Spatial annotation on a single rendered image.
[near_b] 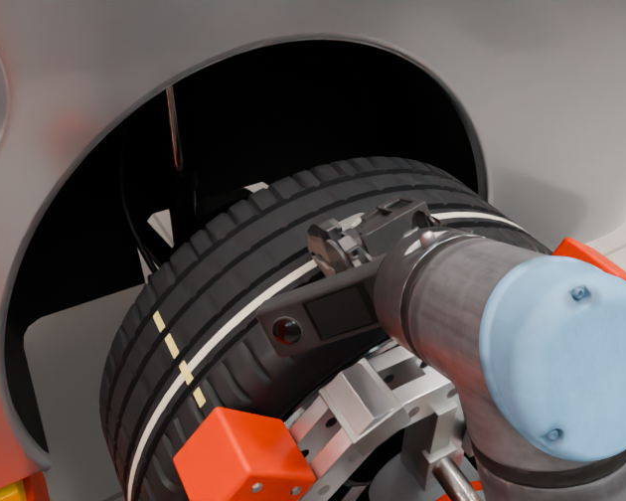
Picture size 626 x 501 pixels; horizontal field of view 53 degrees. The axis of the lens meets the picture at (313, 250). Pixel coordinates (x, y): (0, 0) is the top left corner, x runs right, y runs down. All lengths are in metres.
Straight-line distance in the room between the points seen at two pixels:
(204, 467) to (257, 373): 0.10
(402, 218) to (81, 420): 1.65
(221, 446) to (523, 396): 0.31
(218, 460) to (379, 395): 0.15
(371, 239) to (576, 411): 0.23
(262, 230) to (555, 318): 0.44
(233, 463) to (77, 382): 1.63
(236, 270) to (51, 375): 1.58
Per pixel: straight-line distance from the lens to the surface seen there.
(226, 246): 0.69
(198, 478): 0.57
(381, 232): 0.50
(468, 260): 0.36
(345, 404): 0.59
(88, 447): 1.99
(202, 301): 0.67
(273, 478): 0.55
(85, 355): 2.22
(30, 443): 1.00
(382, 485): 0.81
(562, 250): 0.72
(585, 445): 0.33
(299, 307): 0.48
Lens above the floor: 1.58
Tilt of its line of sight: 40 degrees down
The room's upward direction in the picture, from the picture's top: straight up
